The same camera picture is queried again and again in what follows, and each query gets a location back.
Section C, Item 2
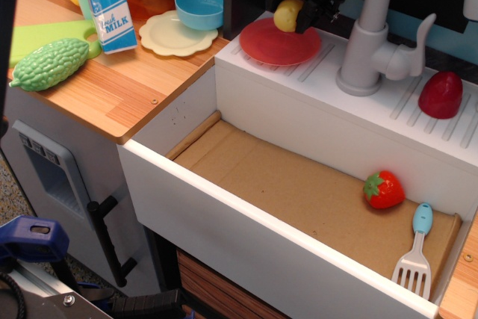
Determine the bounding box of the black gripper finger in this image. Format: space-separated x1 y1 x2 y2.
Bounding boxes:
295 0 321 33

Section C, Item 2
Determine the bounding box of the yellow toy potato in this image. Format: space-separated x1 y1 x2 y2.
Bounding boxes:
273 0 303 32

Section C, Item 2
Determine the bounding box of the red plastic plate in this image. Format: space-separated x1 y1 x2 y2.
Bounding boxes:
239 18 322 66

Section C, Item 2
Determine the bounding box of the pale yellow scalloped plate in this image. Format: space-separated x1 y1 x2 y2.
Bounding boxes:
139 10 218 57

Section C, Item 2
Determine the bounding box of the grey toy faucet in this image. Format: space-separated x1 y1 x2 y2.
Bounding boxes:
336 0 436 96

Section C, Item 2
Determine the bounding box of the blue plastic bowl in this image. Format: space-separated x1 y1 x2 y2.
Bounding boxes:
175 0 224 31

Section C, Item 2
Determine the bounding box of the dark red toy pepper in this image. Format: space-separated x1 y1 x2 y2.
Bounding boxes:
418 72 463 120

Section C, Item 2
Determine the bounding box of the white toy sink basin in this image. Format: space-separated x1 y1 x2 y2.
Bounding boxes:
118 32 477 318

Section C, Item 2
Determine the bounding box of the red toy strawberry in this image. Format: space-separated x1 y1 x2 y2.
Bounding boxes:
363 170 406 209

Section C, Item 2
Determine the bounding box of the brown cardboard liner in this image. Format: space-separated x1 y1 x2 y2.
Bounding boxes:
165 111 463 300

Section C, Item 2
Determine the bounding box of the blue white milk carton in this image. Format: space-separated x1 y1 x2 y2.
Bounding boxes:
88 0 137 55

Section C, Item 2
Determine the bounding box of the green bitter melon toy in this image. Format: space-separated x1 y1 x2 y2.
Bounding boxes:
9 38 89 92

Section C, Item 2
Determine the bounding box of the green cutting board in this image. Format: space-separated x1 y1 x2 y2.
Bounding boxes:
9 20 102 68

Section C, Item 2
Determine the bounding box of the grey dishwasher panel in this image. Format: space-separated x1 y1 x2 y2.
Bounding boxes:
11 120 93 232

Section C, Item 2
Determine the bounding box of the blue clamp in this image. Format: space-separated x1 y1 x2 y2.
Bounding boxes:
1 215 69 265

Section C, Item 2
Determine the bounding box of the white spatula blue handle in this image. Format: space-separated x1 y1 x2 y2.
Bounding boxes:
391 202 433 300

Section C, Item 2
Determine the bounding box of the black cabinet door handle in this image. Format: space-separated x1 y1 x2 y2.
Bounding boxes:
87 196 137 288

